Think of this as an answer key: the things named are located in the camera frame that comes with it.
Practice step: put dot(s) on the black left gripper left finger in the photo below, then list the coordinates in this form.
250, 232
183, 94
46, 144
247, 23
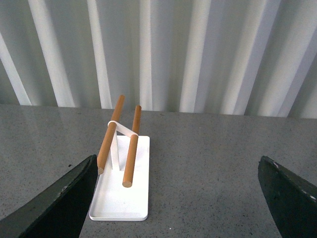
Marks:
60, 210

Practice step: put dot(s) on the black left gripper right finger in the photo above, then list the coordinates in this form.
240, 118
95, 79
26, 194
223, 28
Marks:
292, 200

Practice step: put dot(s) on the white rack with wooden bars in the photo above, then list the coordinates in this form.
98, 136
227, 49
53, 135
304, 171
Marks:
122, 190

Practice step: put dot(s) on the white pleated curtain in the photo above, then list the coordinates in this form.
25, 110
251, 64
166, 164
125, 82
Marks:
235, 57

